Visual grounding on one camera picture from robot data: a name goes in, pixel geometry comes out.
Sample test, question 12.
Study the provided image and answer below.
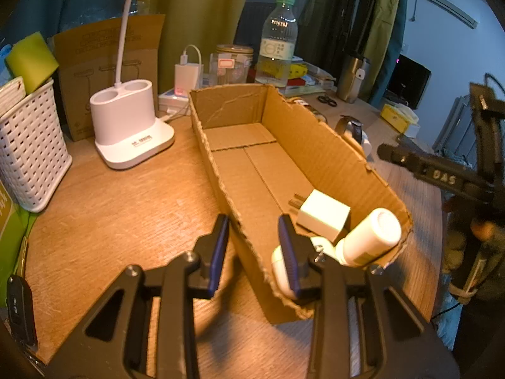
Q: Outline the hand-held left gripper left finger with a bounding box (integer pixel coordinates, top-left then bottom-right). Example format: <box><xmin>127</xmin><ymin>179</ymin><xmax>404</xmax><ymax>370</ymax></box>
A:
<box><xmin>47</xmin><ymin>213</ymin><xmax>231</xmax><ymax>379</ymax></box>

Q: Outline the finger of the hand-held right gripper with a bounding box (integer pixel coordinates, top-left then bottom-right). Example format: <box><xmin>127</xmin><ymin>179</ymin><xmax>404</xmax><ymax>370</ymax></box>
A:
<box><xmin>377</xmin><ymin>144</ymin><xmax>426</xmax><ymax>179</ymax></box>

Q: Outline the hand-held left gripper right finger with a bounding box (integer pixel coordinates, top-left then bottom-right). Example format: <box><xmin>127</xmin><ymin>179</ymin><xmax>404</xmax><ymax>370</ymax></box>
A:
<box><xmin>277</xmin><ymin>213</ymin><xmax>460</xmax><ymax>379</ymax></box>

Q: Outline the white earbuds case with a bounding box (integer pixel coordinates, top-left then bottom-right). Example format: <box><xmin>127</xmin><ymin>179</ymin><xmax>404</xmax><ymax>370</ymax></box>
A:
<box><xmin>270</xmin><ymin>245</ymin><xmax>300</xmax><ymax>300</ymax></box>

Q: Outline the white charger adapter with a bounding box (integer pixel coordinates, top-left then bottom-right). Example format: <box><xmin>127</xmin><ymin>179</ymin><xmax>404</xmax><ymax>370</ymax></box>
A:
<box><xmin>290</xmin><ymin>189</ymin><xmax>352</xmax><ymax>244</ymax></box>

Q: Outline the plain white pill bottle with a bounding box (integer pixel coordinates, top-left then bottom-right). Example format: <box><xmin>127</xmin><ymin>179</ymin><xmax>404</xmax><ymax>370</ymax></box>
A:
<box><xmin>316</xmin><ymin>207</ymin><xmax>402</xmax><ymax>267</ymax></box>

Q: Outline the cardboard box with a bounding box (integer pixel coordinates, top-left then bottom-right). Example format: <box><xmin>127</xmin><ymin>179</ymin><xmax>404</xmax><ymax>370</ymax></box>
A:
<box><xmin>188</xmin><ymin>84</ymin><xmax>414</xmax><ymax>324</ymax></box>

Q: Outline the person's right forearm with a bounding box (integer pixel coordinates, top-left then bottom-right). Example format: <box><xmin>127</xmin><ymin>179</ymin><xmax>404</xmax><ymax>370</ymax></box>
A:
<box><xmin>442</xmin><ymin>197</ymin><xmax>505</xmax><ymax>304</ymax></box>

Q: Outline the yellow tissue box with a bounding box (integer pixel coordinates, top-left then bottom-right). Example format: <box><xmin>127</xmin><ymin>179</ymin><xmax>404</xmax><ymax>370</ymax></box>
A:
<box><xmin>380</xmin><ymin>103</ymin><xmax>421</xmax><ymax>138</ymax></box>

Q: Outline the grey headboard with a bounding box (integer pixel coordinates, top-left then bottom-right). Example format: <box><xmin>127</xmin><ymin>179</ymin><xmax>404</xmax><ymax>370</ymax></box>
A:
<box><xmin>432</xmin><ymin>95</ymin><xmax>474</xmax><ymax>159</ymax></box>

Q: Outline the black monitor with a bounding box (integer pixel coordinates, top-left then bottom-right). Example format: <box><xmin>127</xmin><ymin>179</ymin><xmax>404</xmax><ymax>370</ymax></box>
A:
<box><xmin>384</xmin><ymin>53</ymin><xmax>432</xmax><ymax>110</ymax></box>

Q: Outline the steel thermos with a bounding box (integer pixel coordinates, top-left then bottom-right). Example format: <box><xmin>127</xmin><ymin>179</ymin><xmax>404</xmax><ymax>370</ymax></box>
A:
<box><xmin>336</xmin><ymin>53</ymin><xmax>371</xmax><ymax>104</ymax></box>

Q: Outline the brown round tin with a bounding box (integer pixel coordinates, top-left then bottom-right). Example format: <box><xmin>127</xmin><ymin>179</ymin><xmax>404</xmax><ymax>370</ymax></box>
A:
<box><xmin>290</xmin><ymin>97</ymin><xmax>328</xmax><ymax>125</ymax></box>

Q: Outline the narrow teal curtain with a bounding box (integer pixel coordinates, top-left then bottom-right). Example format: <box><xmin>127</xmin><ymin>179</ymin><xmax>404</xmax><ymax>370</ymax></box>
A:
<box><xmin>369</xmin><ymin>0</ymin><xmax>409</xmax><ymax>105</ymax></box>

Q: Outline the narrow yellow curtain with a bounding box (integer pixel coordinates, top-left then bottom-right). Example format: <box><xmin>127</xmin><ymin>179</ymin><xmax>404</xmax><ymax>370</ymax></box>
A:
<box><xmin>308</xmin><ymin>0</ymin><xmax>403</xmax><ymax>103</ymax></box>

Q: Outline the white power strip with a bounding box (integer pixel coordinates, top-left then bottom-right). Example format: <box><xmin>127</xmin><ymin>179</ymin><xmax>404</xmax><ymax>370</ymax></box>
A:
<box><xmin>158</xmin><ymin>87</ymin><xmax>194</xmax><ymax>116</ymax></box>

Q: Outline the white desk lamp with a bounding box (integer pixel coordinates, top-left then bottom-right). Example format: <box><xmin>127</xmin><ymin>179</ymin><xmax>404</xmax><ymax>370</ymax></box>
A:
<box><xmin>89</xmin><ymin>0</ymin><xmax>176</xmax><ymax>170</ymax></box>

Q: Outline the white air conditioner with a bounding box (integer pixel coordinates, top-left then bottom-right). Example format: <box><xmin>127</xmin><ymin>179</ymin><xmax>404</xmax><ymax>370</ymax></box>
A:
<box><xmin>408</xmin><ymin>0</ymin><xmax>480</xmax><ymax>30</ymax></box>

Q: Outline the clear water bottle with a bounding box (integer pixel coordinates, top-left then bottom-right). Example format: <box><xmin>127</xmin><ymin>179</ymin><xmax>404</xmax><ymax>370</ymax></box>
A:
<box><xmin>256</xmin><ymin>0</ymin><xmax>298</xmax><ymax>87</ymax></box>

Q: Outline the clear plastic container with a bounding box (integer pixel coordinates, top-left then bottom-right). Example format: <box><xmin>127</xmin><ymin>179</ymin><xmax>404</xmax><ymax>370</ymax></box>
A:
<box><xmin>208</xmin><ymin>53</ymin><xmax>241</xmax><ymax>87</ymax></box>

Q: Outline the clear jar with tan lid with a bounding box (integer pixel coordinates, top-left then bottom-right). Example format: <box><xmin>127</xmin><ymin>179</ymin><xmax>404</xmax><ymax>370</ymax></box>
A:
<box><xmin>215</xmin><ymin>44</ymin><xmax>254</xmax><ymax>85</ymax></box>

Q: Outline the black car key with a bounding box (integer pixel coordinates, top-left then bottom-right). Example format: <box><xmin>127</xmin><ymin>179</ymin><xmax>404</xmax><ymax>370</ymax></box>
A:
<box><xmin>6</xmin><ymin>274</ymin><xmax>39</xmax><ymax>354</ymax></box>

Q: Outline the green printed package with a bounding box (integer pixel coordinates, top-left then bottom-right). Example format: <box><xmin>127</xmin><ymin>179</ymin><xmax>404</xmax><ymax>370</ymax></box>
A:
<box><xmin>0</xmin><ymin>182</ymin><xmax>38</xmax><ymax>309</ymax></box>

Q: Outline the white plastic basket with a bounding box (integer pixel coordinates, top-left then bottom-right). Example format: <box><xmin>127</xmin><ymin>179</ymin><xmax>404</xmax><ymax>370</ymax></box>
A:
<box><xmin>0</xmin><ymin>76</ymin><xmax>74</xmax><ymax>213</ymax></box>

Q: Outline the brown cardboard package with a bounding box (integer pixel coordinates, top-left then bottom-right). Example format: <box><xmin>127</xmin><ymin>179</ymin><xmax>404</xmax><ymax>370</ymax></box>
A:
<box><xmin>51</xmin><ymin>14</ymin><xmax>166</xmax><ymax>142</ymax></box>

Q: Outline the wide yellow curtain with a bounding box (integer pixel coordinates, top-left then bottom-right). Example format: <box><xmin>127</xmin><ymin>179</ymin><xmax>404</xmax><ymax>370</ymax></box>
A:
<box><xmin>138</xmin><ymin>0</ymin><xmax>257</xmax><ymax>87</ymax></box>

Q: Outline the yellow green sponge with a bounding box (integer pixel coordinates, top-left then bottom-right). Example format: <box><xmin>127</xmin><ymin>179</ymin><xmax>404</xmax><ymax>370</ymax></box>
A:
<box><xmin>5</xmin><ymin>31</ymin><xmax>60</xmax><ymax>94</ymax></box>

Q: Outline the wide teal curtain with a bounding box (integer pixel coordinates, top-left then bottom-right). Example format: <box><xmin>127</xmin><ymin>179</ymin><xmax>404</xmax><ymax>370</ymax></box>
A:
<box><xmin>0</xmin><ymin>0</ymin><xmax>139</xmax><ymax>48</ymax></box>

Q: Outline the white charger with cable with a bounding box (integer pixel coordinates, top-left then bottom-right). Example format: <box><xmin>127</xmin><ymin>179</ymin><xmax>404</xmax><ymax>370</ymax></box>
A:
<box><xmin>175</xmin><ymin>45</ymin><xmax>205</xmax><ymax>97</ymax></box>

